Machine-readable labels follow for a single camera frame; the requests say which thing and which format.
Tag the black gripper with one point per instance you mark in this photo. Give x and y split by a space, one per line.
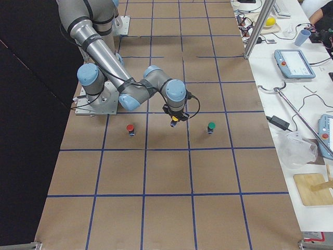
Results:
176 114

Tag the yellow push button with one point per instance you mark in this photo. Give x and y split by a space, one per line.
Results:
174 121

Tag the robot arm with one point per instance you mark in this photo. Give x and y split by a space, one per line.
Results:
87 23

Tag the black power adapter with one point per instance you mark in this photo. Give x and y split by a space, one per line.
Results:
279 123

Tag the metal cane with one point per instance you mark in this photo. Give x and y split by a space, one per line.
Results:
278 90

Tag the clear plastic bag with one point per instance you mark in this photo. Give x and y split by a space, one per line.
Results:
294 150

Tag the teach pendant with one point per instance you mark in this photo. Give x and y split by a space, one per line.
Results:
293 64
325 133

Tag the yellow lemon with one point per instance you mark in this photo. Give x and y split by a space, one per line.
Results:
270 22

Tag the blue plastic cup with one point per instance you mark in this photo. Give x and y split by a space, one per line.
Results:
302 37

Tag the wooden board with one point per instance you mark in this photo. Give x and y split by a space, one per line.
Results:
313 189

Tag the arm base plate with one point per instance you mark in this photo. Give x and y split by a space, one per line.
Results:
121 26
107 102

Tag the aluminium frame post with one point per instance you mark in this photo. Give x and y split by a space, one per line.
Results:
259 24

